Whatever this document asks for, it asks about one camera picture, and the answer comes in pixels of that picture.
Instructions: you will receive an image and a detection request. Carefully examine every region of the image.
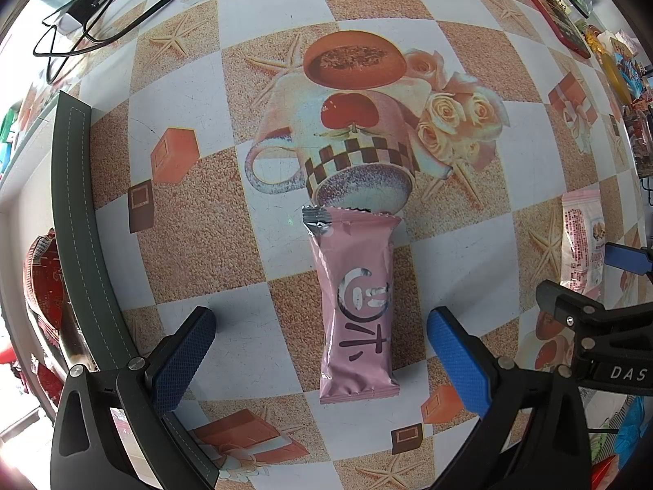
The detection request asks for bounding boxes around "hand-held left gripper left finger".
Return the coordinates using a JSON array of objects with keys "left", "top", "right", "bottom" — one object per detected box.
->
[{"left": 50, "top": 306, "right": 218, "bottom": 490}]

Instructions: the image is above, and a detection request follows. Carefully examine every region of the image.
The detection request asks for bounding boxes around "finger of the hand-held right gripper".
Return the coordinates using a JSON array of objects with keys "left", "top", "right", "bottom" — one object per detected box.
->
[
  {"left": 535, "top": 280, "right": 653, "bottom": 363},
  {"left": 606, "top": 243, "right": 653, "bottom": 277}
]

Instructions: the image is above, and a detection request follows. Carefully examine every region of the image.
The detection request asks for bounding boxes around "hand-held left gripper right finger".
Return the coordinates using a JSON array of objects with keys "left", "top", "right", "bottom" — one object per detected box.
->
[{"left": 427, "top": 306, "right": 605, "bottom": 490}]

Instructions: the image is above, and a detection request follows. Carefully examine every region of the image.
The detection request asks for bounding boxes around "large pink snack packet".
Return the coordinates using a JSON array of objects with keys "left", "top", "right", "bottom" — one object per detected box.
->
[{"left": 560, "top": 187, "right": 614, "bottom": 294}]

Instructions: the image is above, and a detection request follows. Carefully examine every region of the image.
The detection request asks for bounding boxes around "pink snack bar packet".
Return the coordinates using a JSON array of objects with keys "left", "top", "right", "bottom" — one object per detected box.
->
[{"left": 302, "top": 205, "right": 402, "bottom": 405}]

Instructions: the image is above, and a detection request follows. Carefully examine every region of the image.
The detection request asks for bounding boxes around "red snack packet white print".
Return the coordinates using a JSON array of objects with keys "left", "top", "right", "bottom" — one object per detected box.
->
[{"left": 22, "top": 229, "right": 77, "bottom": 348}]

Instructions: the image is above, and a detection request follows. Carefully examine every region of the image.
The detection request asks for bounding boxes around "grey box with green rim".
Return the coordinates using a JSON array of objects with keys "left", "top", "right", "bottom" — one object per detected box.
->
[{"left": 0, "top": 89, "right": 221, "bottom": 490}]

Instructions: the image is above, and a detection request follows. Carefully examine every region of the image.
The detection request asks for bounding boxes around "pile of assorted snacks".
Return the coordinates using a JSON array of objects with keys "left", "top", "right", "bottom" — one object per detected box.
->
[{"left": 541, "top": 0, "right": 653, "bottom": 174}]

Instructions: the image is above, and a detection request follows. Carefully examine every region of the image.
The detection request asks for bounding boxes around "blue plastic bag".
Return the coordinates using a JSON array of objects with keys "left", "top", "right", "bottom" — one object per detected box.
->
[{"left": 613, "top": 397, "right": 648, "bottom": 466}]

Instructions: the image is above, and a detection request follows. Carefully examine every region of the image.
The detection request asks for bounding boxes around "dark red tray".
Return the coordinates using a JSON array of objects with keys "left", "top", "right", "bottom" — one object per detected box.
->
[{"left": 502, "top": 0, "right": 593, "bottom": 60}]

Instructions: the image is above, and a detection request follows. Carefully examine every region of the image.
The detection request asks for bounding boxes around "green object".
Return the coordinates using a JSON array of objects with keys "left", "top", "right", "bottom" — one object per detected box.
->
[{"left": 0, "top": 107, "right": 19, "bottom": 145}]

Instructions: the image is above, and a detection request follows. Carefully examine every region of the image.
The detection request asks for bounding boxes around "grey power adapter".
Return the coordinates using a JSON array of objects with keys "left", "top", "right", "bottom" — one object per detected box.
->
[{"left": 53, "top": 0, "right": 104, "bottom": 35}]

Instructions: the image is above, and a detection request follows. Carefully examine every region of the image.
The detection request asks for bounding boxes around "black cable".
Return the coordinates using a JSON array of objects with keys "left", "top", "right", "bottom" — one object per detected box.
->
[{"left": 33, "top": 0, "right": 226, "bottom": 83}]

